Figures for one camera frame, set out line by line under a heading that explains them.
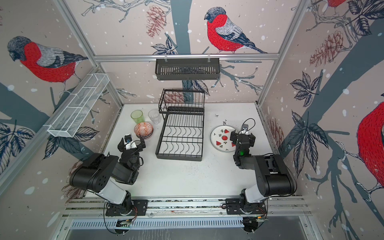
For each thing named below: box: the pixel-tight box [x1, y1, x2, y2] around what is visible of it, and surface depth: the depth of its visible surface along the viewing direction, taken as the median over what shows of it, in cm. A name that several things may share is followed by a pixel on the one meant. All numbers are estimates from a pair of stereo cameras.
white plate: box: [210, 125, 236, 153], surface depth 99 cm
